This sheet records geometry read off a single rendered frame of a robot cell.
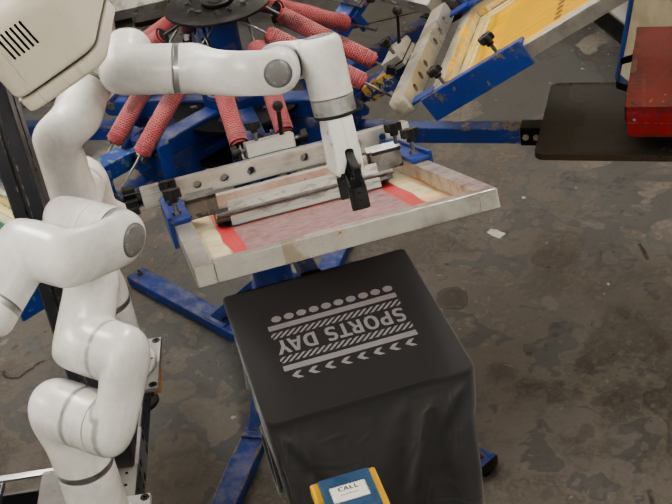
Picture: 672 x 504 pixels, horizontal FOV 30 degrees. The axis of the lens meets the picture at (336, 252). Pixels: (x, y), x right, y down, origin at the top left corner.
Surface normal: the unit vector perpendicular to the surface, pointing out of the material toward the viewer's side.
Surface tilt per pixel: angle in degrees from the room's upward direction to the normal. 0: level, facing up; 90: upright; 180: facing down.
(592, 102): 0
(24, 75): 90
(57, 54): 90
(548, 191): 0
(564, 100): 0
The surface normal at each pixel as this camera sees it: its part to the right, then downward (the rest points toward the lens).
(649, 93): -0.14, -0.82
